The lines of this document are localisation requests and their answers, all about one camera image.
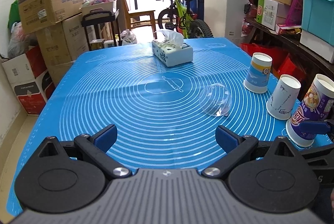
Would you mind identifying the clear plastic cup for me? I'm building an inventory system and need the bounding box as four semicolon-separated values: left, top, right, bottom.
198;83;232;117

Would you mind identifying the purple paper cup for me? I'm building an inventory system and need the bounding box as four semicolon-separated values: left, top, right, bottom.
285;74;333;147

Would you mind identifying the white paper cup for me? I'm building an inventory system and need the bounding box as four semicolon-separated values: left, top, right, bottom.
266;74;301;120

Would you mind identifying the blue yellow paper cup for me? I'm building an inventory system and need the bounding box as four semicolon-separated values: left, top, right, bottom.
243;52;272;94

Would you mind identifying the dark wooden shelf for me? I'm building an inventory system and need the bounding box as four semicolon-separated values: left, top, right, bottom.
245;17;333;100

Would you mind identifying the red bag under shelf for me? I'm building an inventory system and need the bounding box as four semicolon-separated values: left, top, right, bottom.
240;43;306;82

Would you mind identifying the blue silicone baking mat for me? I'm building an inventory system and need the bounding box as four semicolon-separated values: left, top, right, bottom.
8;38;333;223

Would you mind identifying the red white cardboard box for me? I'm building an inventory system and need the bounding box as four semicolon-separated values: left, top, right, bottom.
2;46;56;115

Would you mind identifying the teal plastic storage bin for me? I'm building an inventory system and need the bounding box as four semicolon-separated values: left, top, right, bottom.
301;0;333;46

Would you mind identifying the lower brown cardboard box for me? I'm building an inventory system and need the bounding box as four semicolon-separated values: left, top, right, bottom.
36;14;89;85

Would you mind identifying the pink plastic rack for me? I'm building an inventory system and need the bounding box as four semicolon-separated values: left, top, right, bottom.
285;0;303;25

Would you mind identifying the white tissue box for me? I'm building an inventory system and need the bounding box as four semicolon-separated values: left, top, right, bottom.
152;29;194;67

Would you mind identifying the green white product box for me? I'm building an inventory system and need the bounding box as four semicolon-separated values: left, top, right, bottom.
256;0;290;31

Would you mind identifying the wooden chair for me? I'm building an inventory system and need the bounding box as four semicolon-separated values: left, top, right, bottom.
121;0;157;39

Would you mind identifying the green black bicycle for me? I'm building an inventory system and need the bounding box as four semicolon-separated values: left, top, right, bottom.
157;0;213;39

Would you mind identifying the white chest freezer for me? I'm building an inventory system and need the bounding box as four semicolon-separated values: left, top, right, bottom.
204;0;248;45

